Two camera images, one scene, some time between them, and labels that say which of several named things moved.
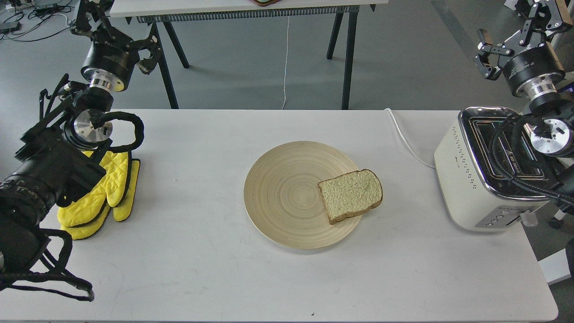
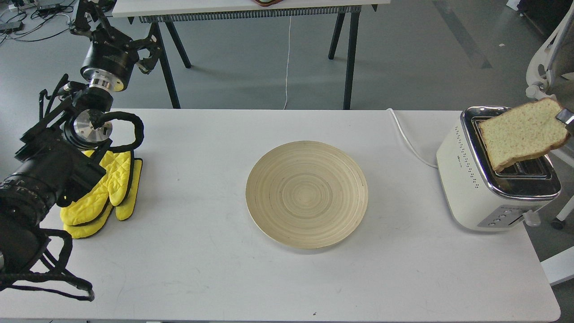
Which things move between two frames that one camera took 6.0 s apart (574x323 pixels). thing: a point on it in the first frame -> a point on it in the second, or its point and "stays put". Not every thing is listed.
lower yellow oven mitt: (121, 213) stays put
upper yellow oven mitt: (112, 189) stays put
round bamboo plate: (283, 201) stays put
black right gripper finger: (488, 63) -> (566, 116)
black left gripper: (111, 59) stays put
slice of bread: (351, 193) -> (524, 131)
